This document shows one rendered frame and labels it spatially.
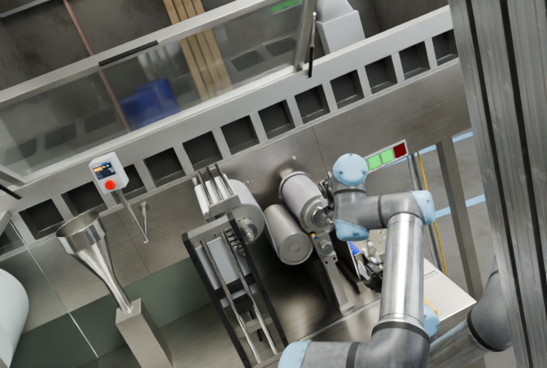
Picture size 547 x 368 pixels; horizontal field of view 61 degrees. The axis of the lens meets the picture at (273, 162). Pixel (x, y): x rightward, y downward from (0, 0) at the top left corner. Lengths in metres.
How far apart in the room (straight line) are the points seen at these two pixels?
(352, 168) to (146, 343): 1.02
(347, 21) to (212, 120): 6.54
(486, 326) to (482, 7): 0.78
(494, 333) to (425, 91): 1.20
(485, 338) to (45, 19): 8.71
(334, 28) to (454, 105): 6.09
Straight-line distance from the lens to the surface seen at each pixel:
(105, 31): 8.94
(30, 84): 1.32
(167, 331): 2.03
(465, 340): 1.12
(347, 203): 1.07
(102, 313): 2.02
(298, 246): 1.61
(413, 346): 0.82
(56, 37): 9.17
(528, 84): 0.35
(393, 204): 1.04
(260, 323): 1.57
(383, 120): 1.96
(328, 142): 1.88
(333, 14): 8.12
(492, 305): 1.05
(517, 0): 0.33
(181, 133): 1.73
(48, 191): 1.81
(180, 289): 1.98
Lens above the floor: 2.04
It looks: 22 degrees down
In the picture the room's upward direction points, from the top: 21 degrees counter-clockwise
